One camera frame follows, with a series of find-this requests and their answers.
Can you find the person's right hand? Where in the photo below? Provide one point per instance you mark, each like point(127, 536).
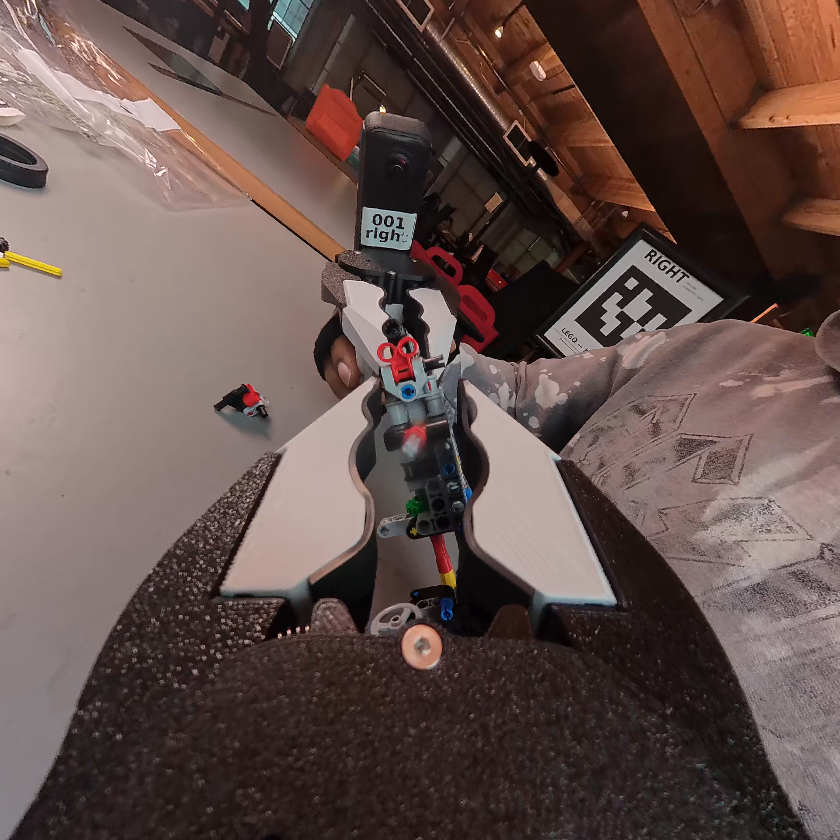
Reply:
point(344, 377)

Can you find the black toy tire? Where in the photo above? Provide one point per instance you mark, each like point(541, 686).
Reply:
point(26, 177)

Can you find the adjoining grey table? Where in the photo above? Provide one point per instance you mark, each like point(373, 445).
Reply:
point(275, 144)

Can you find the silver ventilation duct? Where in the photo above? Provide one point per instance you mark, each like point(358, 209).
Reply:
point(472, 92)

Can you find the person's right forearm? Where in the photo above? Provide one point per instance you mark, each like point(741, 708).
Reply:
point(551, 387)

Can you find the pile of yellow white toy parts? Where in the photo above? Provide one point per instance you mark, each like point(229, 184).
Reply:
point(33, 264)

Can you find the toy brick car chassis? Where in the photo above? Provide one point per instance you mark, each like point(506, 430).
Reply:
point(420, 407)

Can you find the grey desk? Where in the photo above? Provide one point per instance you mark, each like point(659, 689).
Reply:
point(131, 394)

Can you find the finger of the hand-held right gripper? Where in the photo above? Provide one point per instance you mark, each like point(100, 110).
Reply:
point(436, 325)
point(364, 321)

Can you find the red plastic stool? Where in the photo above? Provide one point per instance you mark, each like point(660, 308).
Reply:
point(443, 262)
point(479, 321)

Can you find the black framed marker sign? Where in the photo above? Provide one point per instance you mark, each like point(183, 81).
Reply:
point(643, 302)

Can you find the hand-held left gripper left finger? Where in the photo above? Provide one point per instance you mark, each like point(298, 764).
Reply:
point(302, 512)

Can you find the person's grey printed sweatshirt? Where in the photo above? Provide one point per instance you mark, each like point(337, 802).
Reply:
point(709, 525)

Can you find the grey red black brick assembly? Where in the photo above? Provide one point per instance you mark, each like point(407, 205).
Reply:
point(246, 401)

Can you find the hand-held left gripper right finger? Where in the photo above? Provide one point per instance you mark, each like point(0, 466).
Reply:
point(538, 518)

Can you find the clear plastic bag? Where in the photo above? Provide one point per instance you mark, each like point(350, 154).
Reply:
point(98, 98)

